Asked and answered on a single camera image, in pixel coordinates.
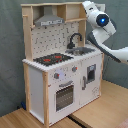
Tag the oven door with window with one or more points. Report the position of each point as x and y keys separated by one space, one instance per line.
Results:
x=64 y=97

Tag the right red stove knob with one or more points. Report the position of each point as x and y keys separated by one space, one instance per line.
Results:
x=74 y=69

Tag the red stove knob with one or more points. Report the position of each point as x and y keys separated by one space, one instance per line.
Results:
x=56 y=76
x=74 y=69

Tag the grey toy sink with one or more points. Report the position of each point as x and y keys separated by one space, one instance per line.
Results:
x=79 y=51

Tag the white fridge door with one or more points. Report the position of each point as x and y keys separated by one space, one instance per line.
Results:
x=90 y=79

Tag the grey range hood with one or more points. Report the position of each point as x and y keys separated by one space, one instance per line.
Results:
x=48 y=18

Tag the white wooden toy kitchen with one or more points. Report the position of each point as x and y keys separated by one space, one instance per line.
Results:
x=40 y=84

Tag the left red stove knob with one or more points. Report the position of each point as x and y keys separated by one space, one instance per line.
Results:
x=56 y=76

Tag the black stovetop red burners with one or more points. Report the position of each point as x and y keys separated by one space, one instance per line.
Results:
x=52 y=59

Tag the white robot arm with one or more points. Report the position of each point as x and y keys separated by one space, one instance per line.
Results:
x=103 y=28

